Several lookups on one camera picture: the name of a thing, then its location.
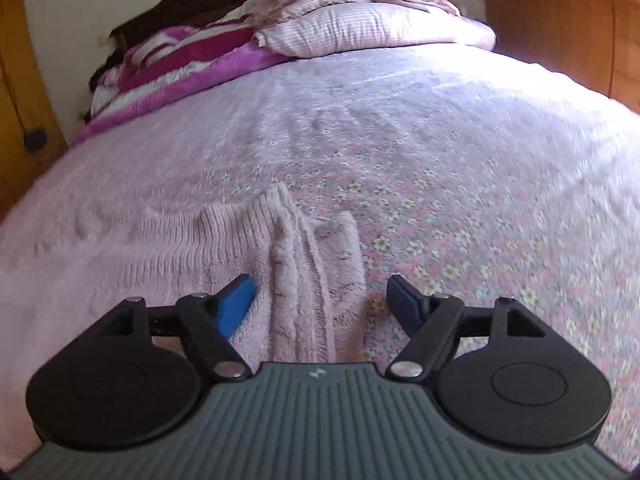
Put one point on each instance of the black handbag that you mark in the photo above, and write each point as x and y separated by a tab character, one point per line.
35	140

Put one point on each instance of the bed with floral pink sheet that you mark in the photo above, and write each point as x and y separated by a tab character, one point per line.
450	170

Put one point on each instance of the wooden cabinet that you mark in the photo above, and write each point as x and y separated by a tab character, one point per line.
560	35

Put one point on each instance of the pink checked pillow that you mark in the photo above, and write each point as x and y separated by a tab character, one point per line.
370	30

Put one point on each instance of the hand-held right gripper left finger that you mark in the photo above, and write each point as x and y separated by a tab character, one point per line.
235	305

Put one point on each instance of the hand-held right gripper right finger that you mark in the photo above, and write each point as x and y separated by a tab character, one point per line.
405	302

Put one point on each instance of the wooden wardrobe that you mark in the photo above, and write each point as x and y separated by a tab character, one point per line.
20	85

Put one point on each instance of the magenta striped blanket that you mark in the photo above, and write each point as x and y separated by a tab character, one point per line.
190	65

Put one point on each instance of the dark clothes pile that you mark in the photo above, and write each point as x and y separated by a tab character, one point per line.
102	75

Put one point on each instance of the pink knit cardigan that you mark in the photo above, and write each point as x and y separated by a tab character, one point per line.
175	270

